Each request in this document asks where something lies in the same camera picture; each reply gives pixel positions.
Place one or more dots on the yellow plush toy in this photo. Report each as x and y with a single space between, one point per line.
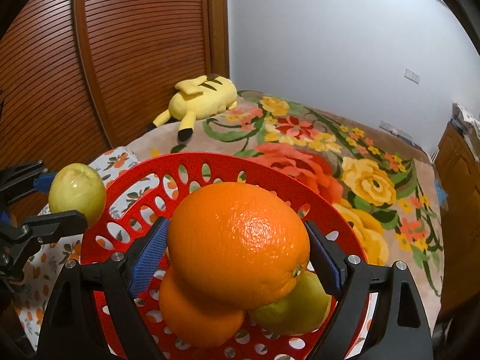
198 101

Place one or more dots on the floral blanket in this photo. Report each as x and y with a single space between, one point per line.
337 150

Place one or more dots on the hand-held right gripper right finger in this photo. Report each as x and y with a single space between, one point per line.
327 268

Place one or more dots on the white wall switch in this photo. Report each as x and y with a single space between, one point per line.
412 75

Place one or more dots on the orange-print tablecloth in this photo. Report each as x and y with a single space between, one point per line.
41 270

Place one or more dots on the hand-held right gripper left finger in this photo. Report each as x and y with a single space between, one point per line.
150 258

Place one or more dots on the large orange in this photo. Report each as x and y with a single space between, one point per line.
236 243
195 315

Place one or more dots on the white wall outlet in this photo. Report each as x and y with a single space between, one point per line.
393 127

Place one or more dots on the wooden slatted wardrobe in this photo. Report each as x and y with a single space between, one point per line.
131 45

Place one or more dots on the red perforated plastic basket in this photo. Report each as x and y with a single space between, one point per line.
322 210

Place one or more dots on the blue cloth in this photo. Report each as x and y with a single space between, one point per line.
441 195

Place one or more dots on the wooden side cabinet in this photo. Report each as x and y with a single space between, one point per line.
461 195

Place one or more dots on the yellow-green guava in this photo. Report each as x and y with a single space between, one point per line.
292 311
75 195

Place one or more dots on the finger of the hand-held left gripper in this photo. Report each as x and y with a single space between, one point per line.
56 223
43 182

